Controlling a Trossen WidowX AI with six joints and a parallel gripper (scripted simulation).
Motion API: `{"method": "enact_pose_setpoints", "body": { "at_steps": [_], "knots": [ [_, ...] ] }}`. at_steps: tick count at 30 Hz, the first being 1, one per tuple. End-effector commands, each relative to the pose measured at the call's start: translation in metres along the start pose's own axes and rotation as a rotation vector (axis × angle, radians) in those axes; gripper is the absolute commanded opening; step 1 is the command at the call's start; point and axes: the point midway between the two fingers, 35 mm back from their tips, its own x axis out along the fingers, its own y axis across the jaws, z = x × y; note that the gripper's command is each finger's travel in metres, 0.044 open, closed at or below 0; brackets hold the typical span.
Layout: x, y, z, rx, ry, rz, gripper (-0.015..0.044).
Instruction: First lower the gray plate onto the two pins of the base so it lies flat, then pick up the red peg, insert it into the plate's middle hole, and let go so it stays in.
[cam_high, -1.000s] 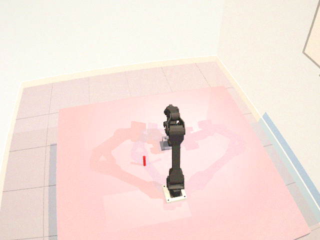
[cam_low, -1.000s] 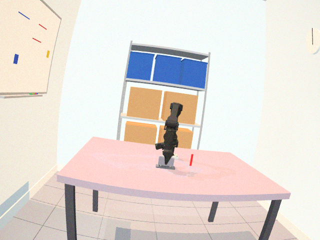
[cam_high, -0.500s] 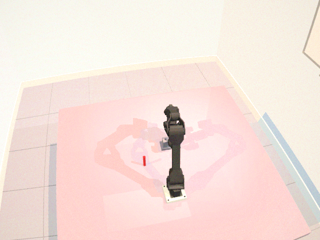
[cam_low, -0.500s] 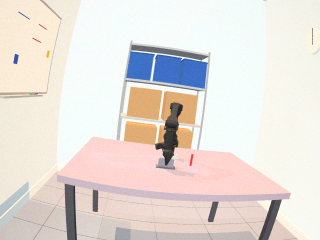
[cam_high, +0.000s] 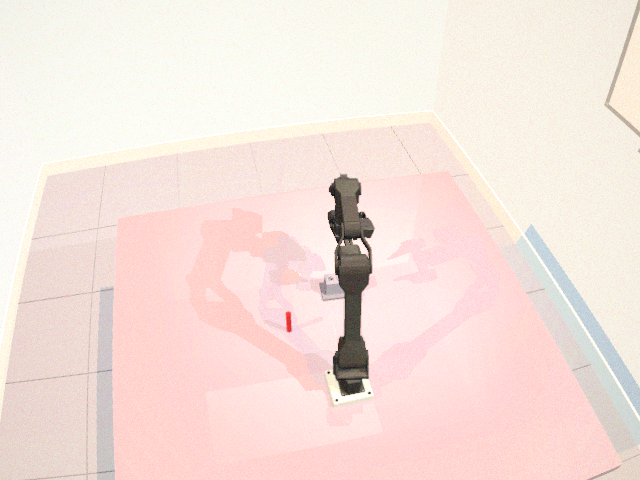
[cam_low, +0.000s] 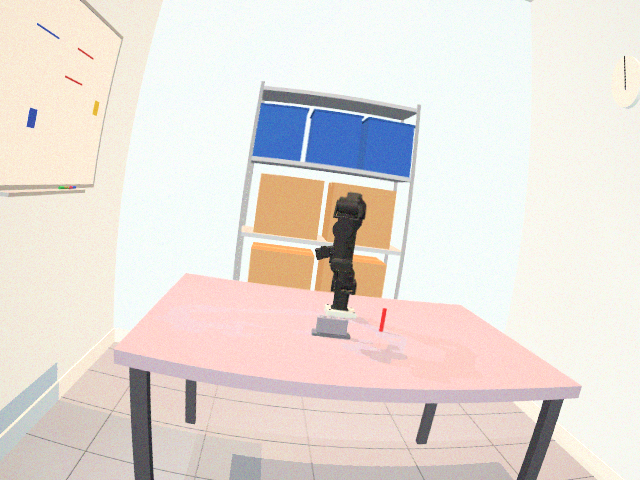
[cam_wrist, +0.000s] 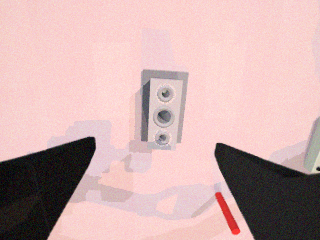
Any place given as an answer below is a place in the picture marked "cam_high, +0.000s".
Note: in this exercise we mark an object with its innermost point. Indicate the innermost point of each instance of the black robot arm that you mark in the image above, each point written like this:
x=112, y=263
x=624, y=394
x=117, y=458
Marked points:
x=353, y=272

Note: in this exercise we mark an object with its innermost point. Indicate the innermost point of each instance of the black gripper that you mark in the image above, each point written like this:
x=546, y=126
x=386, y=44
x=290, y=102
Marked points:
x=349, y=247

